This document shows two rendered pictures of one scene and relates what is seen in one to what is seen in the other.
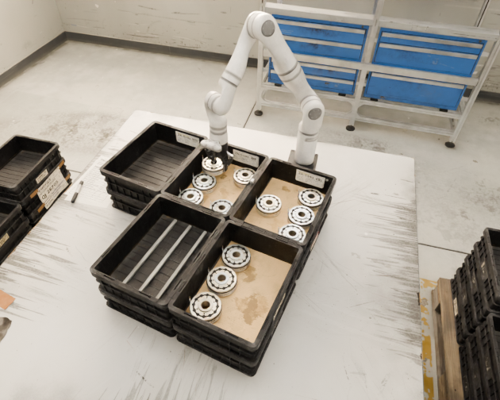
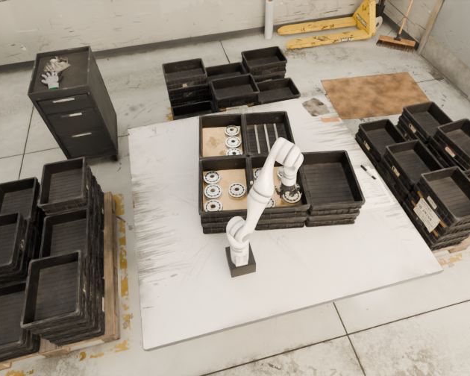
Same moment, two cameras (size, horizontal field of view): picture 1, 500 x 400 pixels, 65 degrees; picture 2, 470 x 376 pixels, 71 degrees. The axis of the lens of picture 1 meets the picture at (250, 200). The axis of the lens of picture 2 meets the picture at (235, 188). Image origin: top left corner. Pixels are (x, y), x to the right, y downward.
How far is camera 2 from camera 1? 2.28 m
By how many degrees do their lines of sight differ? 80
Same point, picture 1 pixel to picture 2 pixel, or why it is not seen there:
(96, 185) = (365, 182)
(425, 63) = not seen: outside the picture
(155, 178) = (322, 180)
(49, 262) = (329, 138)
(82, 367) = not seen: hidden behind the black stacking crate
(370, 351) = (156, 169)
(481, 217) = not seen: outside the picture
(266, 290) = (211, 151)
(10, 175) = (452, 195)
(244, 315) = (214, 139)
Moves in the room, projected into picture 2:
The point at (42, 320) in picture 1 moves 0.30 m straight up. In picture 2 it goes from (301, 121) to (307, 88)
